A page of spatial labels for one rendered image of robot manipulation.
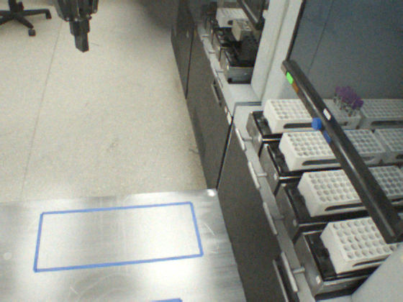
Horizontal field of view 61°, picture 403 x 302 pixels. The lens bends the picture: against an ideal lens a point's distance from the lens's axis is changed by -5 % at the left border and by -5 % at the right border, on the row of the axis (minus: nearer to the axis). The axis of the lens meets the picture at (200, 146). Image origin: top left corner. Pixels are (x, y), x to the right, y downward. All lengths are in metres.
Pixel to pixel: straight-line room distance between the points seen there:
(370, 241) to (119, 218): 0.56
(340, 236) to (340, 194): 0.13
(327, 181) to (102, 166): 1.39
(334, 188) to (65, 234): 0.64
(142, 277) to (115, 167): 1.35
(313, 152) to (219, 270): 0.43
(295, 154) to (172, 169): 1.16
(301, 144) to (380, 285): 0.42
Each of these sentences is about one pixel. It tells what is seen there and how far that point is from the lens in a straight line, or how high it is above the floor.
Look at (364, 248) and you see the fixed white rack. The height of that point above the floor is 0.86.
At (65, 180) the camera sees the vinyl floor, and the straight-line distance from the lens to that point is 2.01.
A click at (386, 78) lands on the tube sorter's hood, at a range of 0.73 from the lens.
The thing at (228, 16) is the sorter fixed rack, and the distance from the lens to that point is 1.64.
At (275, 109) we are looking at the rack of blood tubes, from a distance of 1.11.
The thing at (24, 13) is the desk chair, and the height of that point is 0.10.
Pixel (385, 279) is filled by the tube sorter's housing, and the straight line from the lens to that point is 0.81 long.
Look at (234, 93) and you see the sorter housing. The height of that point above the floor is 0.73.
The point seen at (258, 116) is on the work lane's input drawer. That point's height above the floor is 0.82.
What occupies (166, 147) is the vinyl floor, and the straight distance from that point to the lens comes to 2.15.
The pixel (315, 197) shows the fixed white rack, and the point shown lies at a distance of 0.89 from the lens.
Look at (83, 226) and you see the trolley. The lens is 0.82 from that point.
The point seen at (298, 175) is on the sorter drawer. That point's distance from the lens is 1.00.
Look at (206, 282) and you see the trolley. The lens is 0.75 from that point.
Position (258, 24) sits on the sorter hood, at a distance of 1.31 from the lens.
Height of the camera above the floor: 1.49
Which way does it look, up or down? 43 degrees down
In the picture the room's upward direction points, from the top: 9 degrees clockwise
